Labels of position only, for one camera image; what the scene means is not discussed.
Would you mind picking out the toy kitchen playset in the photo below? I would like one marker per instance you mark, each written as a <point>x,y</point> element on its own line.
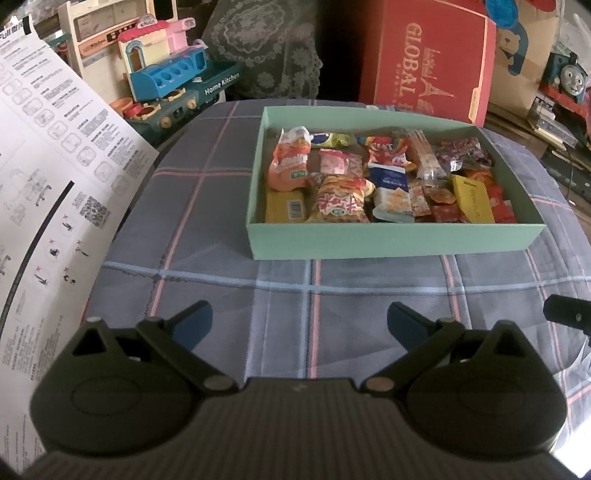
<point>138,55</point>

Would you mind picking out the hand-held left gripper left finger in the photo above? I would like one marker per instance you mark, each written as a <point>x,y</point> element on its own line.
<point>194,318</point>

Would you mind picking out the red gift box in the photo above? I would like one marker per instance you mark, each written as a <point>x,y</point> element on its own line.
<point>425,55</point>

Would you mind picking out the grey lace cloth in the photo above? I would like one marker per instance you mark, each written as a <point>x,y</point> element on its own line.
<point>263,46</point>

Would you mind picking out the blue cracker packet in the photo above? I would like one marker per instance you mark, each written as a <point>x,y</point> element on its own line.
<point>392,194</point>

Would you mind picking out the gold wafer packet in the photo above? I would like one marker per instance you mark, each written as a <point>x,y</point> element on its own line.
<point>473,198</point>

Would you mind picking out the cardboard box with bear print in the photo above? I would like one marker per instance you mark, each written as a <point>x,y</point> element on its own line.
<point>521,60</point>

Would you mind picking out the purple grape snack packet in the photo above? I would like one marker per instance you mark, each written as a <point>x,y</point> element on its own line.
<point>464,150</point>

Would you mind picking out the red candy bag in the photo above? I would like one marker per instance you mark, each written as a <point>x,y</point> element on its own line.
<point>385,152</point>

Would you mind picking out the clear cracker bar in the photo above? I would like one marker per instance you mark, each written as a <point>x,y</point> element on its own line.
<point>427,157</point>

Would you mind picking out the green yellow foil candy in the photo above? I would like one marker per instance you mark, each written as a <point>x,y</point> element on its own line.
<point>332,140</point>

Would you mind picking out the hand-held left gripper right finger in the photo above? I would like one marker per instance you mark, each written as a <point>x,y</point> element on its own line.
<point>401,318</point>

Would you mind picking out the orange white snack packet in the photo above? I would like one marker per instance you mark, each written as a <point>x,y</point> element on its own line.
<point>288,161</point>

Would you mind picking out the red white patterned snack bag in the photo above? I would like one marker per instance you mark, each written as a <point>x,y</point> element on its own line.
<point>339,201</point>

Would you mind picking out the mint green cardboard box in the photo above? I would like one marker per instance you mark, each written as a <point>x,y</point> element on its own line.
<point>369,240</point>

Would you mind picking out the blue toy train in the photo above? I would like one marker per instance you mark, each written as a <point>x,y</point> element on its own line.
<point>570,78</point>

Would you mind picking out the printed instruction sheet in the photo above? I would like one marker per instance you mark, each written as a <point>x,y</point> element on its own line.
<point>46,184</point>

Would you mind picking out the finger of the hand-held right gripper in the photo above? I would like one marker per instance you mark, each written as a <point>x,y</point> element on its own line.
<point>568,311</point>

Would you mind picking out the pink strawberry candy packet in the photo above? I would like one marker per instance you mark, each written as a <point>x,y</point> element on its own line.
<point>339,164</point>

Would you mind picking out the yellow snack pouch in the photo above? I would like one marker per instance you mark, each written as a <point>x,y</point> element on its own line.
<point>279,207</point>

